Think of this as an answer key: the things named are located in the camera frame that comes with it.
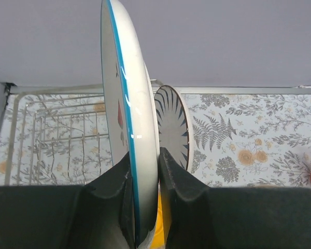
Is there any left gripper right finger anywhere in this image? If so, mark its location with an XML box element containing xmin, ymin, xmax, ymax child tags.
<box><xmin>158</xmin><ymin>148</ymin><xmax>311</xmax><ymax>248</ymax></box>

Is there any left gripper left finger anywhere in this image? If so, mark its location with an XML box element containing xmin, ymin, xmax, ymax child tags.
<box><xmin>0</xmin><ymin>155</ymin><xmax>135</xmax><ymax>248</ymax></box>

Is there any yellow orange bowl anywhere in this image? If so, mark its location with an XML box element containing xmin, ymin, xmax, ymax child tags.
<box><xmin>147</xmin><ymin>192</ymin><xmax>165</xmax><ymax>249</ymax></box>

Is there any white teal rimmed plate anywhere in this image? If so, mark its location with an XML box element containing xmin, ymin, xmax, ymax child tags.
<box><xmin>100</xmin><ymin>1</ymin><xmax>159</xmax><ymax>248</ymax></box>

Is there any white black striped plate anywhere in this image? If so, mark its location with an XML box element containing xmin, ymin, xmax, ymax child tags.
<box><xmin>154</xmin><ymin>85</ymin><xmax>194</xmax><ymax>171</ymax></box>

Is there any floral table mat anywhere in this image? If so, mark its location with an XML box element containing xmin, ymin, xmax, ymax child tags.
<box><xmin>0</xmin><ymin>89</ymin><xmax>311</xmax><ymax>187</ymax></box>

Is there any metal wire dish rack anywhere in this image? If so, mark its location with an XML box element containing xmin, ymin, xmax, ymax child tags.
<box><xmin>4</xmin><ymin>86</ymin><xmax>112</xmax><ymax>186</ymax></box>

